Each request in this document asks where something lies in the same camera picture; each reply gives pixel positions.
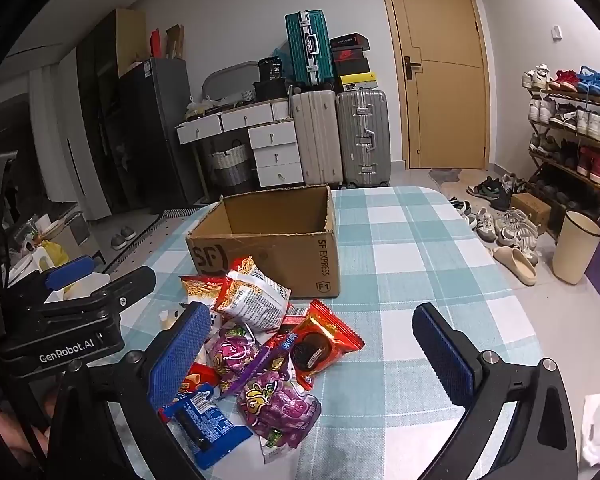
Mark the black storage box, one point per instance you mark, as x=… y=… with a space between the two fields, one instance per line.
x=270 y=90

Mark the beige slide sandal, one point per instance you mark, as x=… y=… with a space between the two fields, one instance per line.
x=517 y=262

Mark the black printed bag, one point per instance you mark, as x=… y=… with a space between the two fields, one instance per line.
x=271 y=69

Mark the person's left hand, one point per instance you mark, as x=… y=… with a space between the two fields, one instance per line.
x=7 y=430

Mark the white drawer dresser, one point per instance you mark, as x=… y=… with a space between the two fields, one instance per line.
x=275 y=135

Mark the plain black shoe box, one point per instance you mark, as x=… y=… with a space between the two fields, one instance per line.
x=352 y=66

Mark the blue plastic bag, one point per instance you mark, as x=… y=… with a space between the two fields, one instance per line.
x=279 y=55

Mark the grey suitcase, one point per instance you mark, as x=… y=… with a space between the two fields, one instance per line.
x=360 y=130

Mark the black refrigerator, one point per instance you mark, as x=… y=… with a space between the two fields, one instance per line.
x=152 y=130

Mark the white plastic jug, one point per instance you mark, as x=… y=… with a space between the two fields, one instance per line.
x=40 y=260

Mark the blue cookie packet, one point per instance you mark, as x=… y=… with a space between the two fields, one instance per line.
x=205 y=422

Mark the dark glass wardrobe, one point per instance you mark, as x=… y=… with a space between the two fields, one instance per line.
x=97 y=125

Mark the blue red wafer packet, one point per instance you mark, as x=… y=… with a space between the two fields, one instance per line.
x=286 y=340

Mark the pile of loose sneakers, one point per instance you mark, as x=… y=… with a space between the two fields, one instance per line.
x=510 y=227

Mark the small cardboard carton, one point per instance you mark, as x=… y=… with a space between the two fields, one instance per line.
x=530 y=210

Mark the teal suitcase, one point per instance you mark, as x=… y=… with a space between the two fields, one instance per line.
x=305 y=45

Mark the black red-trim shoe box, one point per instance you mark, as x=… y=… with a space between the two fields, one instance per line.
x=349 y=40

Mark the grey slipper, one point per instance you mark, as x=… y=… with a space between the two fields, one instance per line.
x=117 y=241
x=128 y=232

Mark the yellow plastic bag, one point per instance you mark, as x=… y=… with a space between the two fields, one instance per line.
x=55 y=255

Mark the white curtain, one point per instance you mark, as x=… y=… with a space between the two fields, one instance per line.
x=55 y=135

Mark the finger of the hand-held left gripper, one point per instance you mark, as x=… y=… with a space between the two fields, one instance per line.
x=125 y=285
x=72 y=267

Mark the grey arched mirror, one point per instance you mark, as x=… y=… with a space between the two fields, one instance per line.
x=225 y=77

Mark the knotted plastic bag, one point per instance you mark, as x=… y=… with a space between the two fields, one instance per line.
x=195 y=107

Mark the wooden shoe rack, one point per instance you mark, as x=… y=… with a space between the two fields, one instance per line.
x=580 y=99

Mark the cream waste bin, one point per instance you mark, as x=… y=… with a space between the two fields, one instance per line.
x=575 y=250

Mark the red chocolate cookie packet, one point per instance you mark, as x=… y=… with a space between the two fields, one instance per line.
x=330 y=335

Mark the small purple candy packet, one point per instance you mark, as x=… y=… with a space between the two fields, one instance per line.
x=232 y=350

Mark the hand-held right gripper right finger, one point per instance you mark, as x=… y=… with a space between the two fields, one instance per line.
x=442 y=355

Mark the brown cardboard box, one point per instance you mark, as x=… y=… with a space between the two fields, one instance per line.
x=260 y=255

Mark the grey floor mat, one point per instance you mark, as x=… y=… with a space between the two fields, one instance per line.
x=445 y=175

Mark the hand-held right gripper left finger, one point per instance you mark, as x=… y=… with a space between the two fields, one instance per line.
x=180 y=355

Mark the fried noodle snack packet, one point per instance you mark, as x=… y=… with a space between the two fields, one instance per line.
x=200 y=290
x=252 y=300

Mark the small white basket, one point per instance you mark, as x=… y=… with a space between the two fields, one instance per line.
x=250 y=94

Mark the beige suitcase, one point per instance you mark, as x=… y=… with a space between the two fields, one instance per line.
x=315 y=135

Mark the woven laundry basket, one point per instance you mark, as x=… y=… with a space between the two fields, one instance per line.
x=230 y=162

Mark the flat cardboard package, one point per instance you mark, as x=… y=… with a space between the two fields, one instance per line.
x=175 y=40

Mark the wooden door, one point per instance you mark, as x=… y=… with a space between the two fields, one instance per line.
x=445 y=110

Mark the red flat package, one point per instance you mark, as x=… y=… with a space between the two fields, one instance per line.
x=155 y=42

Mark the yellow black shoe box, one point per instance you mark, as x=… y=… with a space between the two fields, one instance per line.
x=357 y=81

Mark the large purple candy packet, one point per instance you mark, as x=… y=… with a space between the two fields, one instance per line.
x=280 y=405

